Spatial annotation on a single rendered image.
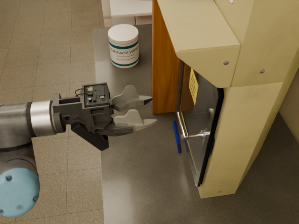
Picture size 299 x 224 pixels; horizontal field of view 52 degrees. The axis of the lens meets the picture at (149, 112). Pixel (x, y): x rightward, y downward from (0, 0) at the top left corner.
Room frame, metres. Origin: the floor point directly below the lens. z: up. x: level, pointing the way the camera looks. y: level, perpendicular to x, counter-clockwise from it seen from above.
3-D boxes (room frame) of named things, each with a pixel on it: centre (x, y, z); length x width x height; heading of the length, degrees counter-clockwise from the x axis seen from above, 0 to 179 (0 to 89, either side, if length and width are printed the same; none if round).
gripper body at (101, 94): (0.44, 0.14, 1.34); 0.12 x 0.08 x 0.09; 99
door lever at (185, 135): (0.52, -0.10, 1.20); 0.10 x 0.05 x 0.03; 8
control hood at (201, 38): (0.59, -0.08, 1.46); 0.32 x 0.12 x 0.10; 9
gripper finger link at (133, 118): (0.42, 0.03, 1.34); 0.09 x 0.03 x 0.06; 84
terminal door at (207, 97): (0.59, -0.12, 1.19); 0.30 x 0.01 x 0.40; 8
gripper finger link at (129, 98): (0.49, 0.04, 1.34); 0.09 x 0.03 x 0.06; 114
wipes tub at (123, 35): (1.13, 0.11, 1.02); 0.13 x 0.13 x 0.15
